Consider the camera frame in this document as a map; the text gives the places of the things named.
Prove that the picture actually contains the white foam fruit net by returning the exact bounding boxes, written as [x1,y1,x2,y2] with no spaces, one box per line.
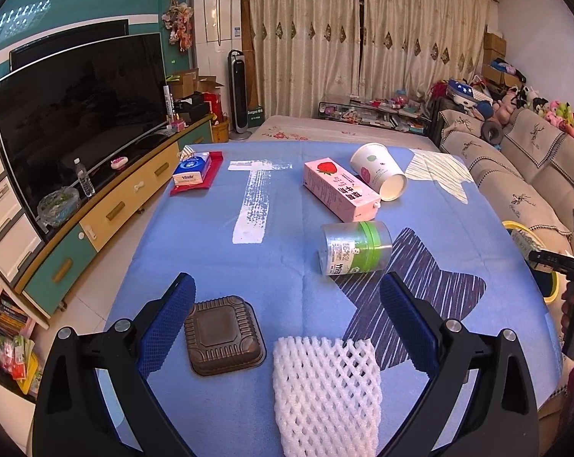
[272,336,383,456]

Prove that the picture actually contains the green lid clear jar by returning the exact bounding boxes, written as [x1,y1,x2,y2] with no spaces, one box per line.
[318,221,392,276]

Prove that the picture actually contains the white paper cup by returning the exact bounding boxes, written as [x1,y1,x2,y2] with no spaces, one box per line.
[350,142,407,202]

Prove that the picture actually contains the pink strawberry milk carton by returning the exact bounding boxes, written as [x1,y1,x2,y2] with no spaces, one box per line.
[303,158,381,223]

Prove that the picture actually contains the yellow rim dark trash bin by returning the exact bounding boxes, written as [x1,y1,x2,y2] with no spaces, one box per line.
[502,219,561,305]

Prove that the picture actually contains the beige sofa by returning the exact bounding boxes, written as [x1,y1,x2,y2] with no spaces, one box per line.
[440,109,574,254]

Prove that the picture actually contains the teal yellow tv cabinet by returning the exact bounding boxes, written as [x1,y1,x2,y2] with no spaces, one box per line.
[0,116,213,323]

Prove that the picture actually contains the pile of plush toys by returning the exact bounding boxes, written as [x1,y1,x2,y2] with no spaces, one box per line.
[440,86,574,145]

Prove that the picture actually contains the clear water bottle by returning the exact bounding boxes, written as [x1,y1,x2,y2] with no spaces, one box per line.
[74,158,96,198]

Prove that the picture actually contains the low glass coffee table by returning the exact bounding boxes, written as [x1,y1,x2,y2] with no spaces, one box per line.
[318,97,427,135]

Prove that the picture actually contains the blue star tablecloth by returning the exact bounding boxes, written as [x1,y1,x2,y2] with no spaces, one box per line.
[109,141,561,456]

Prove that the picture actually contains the blue tissue pack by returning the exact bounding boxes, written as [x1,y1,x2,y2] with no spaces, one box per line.
[172,152,211,187]

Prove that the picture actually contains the large black television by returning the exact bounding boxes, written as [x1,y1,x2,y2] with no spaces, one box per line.
[0,33,167,233]

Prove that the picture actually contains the floral pink floor mattress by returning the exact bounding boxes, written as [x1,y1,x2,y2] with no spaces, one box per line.
[248,116,439,152]

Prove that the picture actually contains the beige patterned curtains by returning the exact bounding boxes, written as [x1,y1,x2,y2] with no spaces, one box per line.
[246,0,497,117]

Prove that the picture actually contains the black tower fan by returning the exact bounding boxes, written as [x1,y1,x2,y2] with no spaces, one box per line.
[228,50,251,141]

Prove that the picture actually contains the white standing air conditioner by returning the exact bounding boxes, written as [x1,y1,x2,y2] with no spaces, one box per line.
[193,0,241,115]

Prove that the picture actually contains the artificial flower wall decoration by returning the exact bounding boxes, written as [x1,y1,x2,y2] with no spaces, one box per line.
[162,0,194,54]

